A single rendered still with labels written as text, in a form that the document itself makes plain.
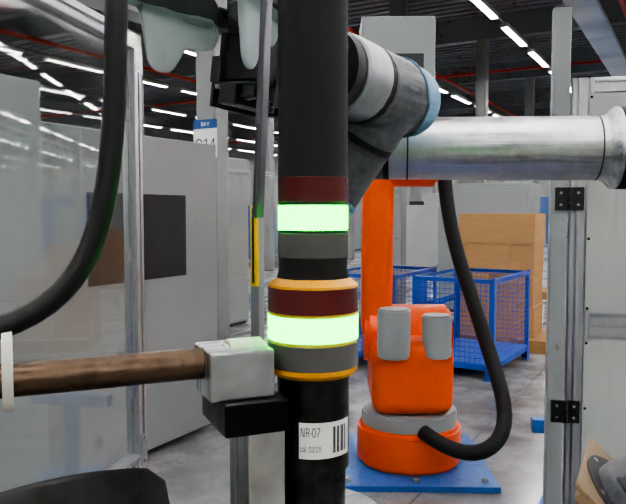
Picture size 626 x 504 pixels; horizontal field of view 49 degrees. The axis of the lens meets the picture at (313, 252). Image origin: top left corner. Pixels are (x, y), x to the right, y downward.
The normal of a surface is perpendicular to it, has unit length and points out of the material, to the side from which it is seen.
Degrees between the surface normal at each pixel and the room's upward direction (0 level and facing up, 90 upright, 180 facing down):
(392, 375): 90
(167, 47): 98
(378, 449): 90
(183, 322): 90
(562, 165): 125
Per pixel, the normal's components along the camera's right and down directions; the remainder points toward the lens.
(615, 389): -0.19, 0.07
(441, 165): -0.12, 0.65
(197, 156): 0.87, 0.03
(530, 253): -0.48, 0.05
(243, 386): 0.40, 0.05
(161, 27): 0.57, 0.18
